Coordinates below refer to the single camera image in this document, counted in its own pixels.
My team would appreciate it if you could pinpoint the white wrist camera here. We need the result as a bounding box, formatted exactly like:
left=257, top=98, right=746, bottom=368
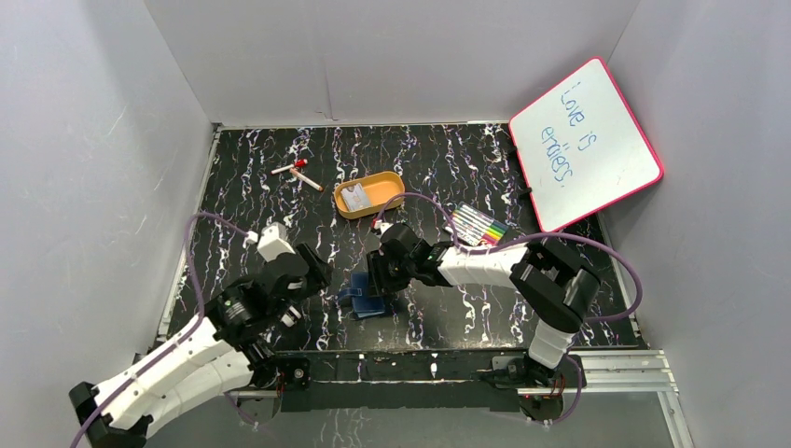
left=371, top=219, right=394, bottom=236
left=243, top=222, right=296, bottom=262

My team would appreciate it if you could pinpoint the orange oval tray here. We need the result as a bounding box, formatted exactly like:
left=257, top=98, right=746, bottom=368
left=333, top=171, right=406, bottom=219

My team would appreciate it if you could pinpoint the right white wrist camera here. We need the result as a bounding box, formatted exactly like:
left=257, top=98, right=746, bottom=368
left=371, top=219, right=394, bottom=236

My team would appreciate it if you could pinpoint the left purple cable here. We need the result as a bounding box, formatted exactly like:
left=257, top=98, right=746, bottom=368
left=69, top=211, right=255, bottom=448

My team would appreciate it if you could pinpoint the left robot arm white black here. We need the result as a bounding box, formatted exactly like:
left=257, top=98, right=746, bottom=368
left=69, top=244, right=332, bottom=447

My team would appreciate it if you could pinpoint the pink framed whiteboard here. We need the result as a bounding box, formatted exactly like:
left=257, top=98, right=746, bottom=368
left=508, top=57, right=664, bottom=231

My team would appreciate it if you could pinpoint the white marker pen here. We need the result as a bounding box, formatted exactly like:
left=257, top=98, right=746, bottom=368
left=289, top=168, right=324, bottom=191

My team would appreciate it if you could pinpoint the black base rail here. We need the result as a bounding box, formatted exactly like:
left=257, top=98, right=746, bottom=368
left=215, top=349, right=594, bottom=427

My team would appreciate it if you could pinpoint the red capped marker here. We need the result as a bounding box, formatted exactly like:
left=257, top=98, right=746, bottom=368
left=271, top=159, right=308, bottom=175

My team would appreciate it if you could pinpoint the white eraser block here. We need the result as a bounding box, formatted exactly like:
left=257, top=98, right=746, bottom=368
left=280, top=306, right=302, bottom=328

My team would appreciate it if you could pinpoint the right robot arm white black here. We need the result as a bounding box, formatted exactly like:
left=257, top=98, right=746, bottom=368
left=366, top=223, right=601, bottom=386

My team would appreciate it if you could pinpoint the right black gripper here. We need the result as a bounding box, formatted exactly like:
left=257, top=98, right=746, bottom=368
left=365, top=248, right=416, bottom=297

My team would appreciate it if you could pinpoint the pack of coloured markers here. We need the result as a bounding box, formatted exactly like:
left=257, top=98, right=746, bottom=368
left=444, top=203, right=509, bottom=246

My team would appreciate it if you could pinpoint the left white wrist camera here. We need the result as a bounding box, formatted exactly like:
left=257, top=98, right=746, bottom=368
left=243, top=222, right=296, bottom=262

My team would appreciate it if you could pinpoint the blue leather card holder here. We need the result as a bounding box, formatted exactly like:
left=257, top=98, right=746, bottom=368
left=336, top=272, right=386, bottom=320

